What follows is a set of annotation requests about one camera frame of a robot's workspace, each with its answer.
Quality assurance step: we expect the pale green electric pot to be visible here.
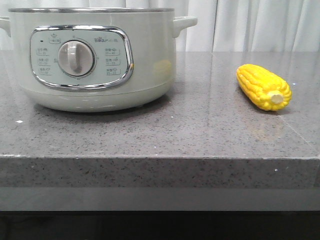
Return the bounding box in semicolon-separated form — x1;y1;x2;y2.
0;7;198;113

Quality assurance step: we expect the yellow corn cob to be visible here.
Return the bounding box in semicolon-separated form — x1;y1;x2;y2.
236;64;292;112

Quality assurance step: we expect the white curtain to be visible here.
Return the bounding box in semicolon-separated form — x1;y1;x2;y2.
0;0;320;52

